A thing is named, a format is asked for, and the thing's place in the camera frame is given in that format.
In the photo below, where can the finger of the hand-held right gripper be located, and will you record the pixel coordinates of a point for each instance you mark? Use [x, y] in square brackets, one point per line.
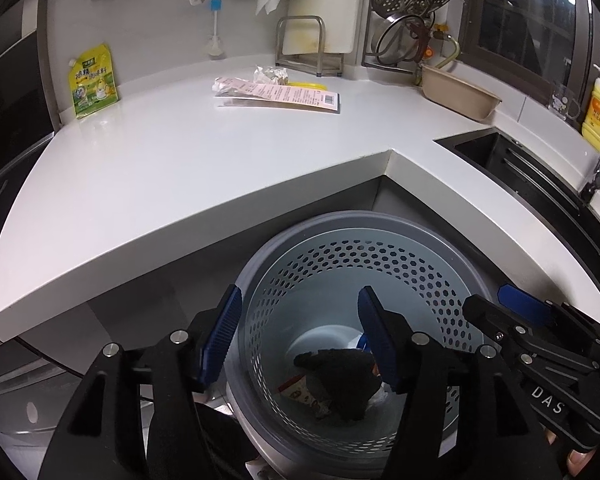
[485, 315]
[525, 302]

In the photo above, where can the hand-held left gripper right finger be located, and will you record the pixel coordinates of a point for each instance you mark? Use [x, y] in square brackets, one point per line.
[380, 340]

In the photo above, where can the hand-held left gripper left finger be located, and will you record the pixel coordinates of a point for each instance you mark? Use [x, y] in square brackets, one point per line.
[220, 340]

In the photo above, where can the black glove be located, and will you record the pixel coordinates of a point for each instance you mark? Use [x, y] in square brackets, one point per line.
[345, 375]

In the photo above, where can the clear plastic bag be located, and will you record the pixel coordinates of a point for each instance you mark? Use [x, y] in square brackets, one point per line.
[378, 396]

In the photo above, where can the grey perforated waste bin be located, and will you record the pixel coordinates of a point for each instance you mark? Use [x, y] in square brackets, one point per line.
[330, 270]

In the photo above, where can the red yellow snack wrapper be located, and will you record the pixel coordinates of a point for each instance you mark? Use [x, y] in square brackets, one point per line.
[305, 392]

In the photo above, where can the person's right hand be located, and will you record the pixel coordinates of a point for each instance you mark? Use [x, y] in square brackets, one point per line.
[577, 462]

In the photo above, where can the person's dark trouser leg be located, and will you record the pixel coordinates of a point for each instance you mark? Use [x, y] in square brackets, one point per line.
[225, 440]

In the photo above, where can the black faucet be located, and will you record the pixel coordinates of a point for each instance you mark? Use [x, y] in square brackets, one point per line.
[597, 180]

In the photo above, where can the black kitchen sink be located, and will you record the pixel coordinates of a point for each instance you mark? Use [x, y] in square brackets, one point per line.
[485, 152]

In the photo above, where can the printed glass mug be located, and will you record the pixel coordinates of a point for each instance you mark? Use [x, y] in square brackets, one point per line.
[562, 102]

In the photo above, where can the beige plastic basin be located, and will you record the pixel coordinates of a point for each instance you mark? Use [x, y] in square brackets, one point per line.
[455, 92]

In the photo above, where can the pink flat packet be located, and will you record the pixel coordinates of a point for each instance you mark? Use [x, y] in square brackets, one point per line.
[280, 92]

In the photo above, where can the yellow plastic strip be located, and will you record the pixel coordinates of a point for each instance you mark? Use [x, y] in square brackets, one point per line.
[305, 84]

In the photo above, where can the crumpled foil wrapper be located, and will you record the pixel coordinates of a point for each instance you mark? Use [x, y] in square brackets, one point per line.
[270, 75]

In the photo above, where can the yellow green seasoning pouch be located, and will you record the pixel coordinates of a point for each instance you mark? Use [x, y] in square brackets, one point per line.
[92, 85]

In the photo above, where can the metal cutting board rack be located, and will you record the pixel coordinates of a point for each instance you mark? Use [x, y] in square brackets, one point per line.
[310, 62]

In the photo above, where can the dark framed window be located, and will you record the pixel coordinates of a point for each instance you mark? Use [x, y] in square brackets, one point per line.
[520, 15]

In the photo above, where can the glass pot lid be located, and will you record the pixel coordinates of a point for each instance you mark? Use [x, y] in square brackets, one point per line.
[395, 40]

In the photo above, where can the blue white bottle brush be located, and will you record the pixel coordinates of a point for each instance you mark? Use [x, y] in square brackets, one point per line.
[216, 5]

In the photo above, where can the white cutting board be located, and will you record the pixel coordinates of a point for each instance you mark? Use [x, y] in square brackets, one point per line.
[325, 0]

